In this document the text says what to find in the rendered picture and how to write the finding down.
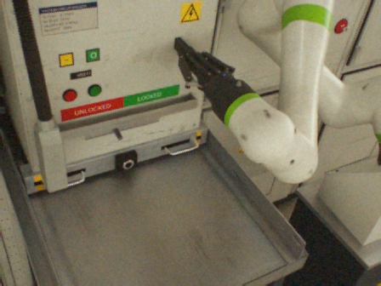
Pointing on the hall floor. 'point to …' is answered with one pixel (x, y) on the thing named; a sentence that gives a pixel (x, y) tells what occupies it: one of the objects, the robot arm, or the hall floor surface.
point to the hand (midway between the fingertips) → (183, 49)
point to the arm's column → (326, 256)
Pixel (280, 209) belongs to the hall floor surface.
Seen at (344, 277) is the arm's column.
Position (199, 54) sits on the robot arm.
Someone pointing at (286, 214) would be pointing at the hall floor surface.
